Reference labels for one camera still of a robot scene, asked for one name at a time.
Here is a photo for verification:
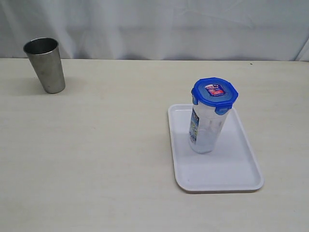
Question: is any blue container lid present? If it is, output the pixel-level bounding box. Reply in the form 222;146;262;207
191;77;239;116

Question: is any white plastic tray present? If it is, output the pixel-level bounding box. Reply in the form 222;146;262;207
168;103;265;193

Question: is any white backdrop curtain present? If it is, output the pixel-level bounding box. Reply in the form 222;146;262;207
0;0;309;61

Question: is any stainless steel cup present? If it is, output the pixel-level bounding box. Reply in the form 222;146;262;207
23;38;66;94

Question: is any clear plastic container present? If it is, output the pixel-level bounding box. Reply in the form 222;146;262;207
188;102;230;154

